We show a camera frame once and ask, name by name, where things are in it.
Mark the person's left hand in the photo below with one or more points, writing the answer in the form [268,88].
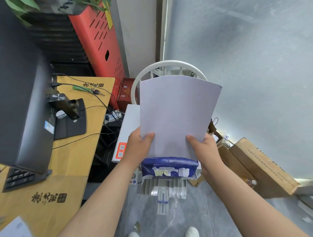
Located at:
[138,149]

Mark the person's right hand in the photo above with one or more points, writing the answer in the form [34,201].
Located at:
[207,156]

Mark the white printer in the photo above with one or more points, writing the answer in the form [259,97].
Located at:
[130,122]

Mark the blue paper ream pack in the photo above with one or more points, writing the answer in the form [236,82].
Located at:
[168,162]

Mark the white paper stack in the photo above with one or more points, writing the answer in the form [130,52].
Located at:
[176,110]

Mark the person's left forearm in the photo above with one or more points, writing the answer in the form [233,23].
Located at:
[102,205]

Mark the person's right forearm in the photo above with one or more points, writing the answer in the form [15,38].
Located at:
[249,210]

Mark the open cardboard box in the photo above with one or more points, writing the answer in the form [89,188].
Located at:
[227,156]

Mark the dark red gift box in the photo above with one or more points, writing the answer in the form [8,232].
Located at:
[126,95]

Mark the large closed cardboard box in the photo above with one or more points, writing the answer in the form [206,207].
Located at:
[264,166]

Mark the orange code sticker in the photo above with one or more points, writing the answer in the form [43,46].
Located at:
[121,151]

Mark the brown paper bag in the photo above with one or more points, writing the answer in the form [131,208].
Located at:
[212,127]

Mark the white power strip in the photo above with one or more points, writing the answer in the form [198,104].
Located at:
[112,117]

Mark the plastic tea bottle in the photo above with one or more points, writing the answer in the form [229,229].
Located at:
[251,182]

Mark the red metal cabinet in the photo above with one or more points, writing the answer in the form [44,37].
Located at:
[112,78]

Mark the crumpled paper scrap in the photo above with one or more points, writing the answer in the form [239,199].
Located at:
[137,225]

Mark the white wooden chair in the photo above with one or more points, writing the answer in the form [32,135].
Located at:
[156,66]

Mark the keys with green tag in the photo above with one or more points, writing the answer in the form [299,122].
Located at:
[78,88]

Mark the black computer monitor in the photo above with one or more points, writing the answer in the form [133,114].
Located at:
[24,110]

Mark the black keyboard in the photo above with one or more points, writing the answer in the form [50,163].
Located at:
[19,179]

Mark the black slatted cabinet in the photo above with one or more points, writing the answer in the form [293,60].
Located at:
[58,41]

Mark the yellow hanging tag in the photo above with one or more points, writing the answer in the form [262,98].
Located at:
[108,17]

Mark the white paper sheet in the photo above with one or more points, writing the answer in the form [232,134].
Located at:
[14,228]

